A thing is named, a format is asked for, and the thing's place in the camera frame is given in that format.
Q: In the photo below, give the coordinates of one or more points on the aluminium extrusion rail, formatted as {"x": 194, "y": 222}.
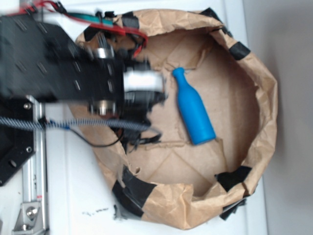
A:
{"x": 34, "y": 174}

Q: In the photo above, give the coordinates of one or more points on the metal corner bracket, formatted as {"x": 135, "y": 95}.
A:
{"x": 31, "y": 220}

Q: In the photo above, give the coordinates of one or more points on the white tray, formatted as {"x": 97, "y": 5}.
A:
{"x": 80, "y": 202}

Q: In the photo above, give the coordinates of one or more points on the blue plastic bottle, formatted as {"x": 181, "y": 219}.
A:
{"x": 193, "y": 112}

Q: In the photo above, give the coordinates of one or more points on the brown paper bag bin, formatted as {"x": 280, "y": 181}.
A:
{"x": 174, "y": 182}

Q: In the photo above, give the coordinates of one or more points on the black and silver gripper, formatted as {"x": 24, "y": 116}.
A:
{"x": 144, "y": 87}

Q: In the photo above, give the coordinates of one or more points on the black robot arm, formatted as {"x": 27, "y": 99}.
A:
{"x": 40, "y": 60}

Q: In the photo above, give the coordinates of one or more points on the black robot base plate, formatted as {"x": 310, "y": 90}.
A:
{"x": 16, "y": 145}

